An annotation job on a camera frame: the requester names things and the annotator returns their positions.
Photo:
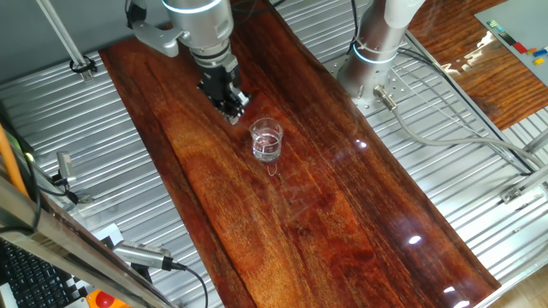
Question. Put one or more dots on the small orange block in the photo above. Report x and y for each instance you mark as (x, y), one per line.
(531, 51)

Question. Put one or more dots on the green strip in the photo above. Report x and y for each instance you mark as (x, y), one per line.
(496, 26)

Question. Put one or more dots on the aluminium profile bar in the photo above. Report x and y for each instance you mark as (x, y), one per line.
(535, 176)
(537, 141)

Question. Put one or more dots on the polished steel frame rail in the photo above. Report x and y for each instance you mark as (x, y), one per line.
(51, 239)

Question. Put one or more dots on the grey board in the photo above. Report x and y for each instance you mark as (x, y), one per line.
(522, 21)

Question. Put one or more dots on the clear glass beaker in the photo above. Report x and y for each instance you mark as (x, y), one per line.
(266, 145)

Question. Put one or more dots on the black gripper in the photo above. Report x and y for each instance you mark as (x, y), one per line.
(218, 83)

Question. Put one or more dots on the glossy brown wooden board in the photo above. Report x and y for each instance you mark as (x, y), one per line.
(299, 222)

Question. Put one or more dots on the silver camera mount bracket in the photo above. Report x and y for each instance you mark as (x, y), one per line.
(84, 198)

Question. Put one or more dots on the black keyboard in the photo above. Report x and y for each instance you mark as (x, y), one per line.
(30, 282)

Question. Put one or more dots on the aluminium pole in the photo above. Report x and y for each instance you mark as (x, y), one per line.
(63, 38)

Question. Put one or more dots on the yellow block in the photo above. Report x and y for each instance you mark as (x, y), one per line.
(538, 61)

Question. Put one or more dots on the silver depth camera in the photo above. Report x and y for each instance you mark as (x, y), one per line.
(141, 254)
(66, 164)

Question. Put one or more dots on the orange emergency stop box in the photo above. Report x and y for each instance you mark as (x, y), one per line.
(103, 300)

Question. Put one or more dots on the red block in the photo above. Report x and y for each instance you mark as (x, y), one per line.
(520, 48)

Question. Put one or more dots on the black camera stand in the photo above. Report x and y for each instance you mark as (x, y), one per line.
(141, 273)

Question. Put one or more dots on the black white marker sheet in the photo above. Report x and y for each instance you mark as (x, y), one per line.
(107, 234)

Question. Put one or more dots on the blue block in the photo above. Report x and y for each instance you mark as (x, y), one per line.
(540, 53)

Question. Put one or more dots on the silver corner bracket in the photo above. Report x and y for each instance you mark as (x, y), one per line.
(510, 194)

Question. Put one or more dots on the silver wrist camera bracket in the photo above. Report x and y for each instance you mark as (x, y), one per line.
(158, 40)

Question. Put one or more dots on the orange pole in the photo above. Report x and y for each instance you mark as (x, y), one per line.
(10, 167)

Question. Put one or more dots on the black wrist camera unit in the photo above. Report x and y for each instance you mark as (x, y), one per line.
(136, 15)

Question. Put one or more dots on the black strip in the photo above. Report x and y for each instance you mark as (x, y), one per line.
(508, 38)

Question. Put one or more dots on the wood grain side table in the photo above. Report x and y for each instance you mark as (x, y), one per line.
(492, 94)

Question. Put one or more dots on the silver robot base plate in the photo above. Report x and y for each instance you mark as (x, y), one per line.
(398, 85)

